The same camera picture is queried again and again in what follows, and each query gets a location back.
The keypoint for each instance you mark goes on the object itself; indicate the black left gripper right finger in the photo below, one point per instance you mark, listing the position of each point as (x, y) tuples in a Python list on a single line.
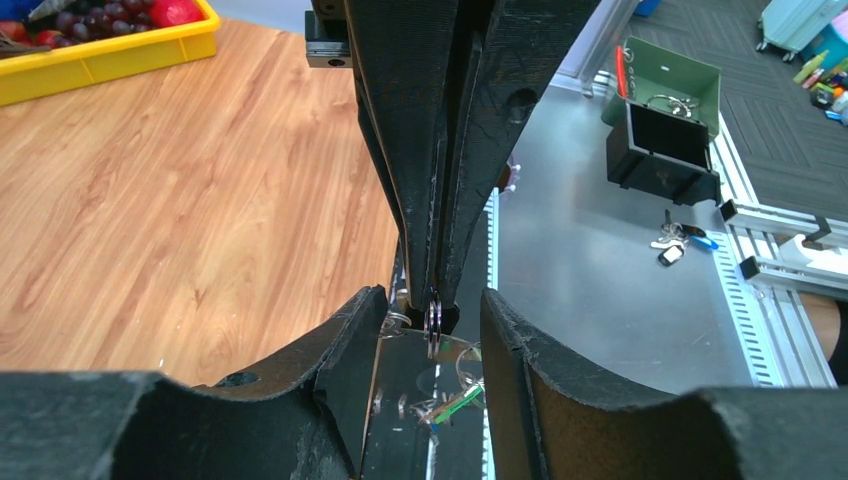
[(554, 414)]

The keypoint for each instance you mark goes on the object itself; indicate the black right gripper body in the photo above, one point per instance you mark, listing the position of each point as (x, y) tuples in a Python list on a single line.
[(326, 35)]

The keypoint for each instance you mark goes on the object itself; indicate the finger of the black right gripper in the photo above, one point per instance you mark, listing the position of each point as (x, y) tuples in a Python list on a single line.
[(501, 64), (403, 50)]

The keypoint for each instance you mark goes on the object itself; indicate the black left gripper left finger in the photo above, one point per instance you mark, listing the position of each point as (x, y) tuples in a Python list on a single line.
[(299, 413)]

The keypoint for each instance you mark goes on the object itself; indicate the metal key organizer ring plate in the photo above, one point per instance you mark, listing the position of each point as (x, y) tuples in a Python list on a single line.
[(418, 391)]

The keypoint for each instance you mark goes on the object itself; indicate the red apple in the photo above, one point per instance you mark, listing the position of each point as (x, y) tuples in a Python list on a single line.
[(170, 13)]

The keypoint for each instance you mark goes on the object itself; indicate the green and black box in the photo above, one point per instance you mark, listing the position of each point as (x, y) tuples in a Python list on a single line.
[(663, 115)]

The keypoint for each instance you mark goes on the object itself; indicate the purple grape bunch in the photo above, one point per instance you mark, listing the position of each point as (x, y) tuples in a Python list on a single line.
[(86, 21)]

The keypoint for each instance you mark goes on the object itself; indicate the spare key bunch on floor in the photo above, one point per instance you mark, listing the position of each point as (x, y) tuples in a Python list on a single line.
[(676, 237)]

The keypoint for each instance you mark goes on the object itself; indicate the yellow plastic bin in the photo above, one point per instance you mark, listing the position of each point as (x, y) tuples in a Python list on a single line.
[(37, 75)]

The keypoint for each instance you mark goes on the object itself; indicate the red cherries bunch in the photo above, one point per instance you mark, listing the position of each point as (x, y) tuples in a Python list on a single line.
[(16, 40)]

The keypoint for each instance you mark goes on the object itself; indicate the blue chips bag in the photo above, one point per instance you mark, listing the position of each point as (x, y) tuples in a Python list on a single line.
[(30, 10)]

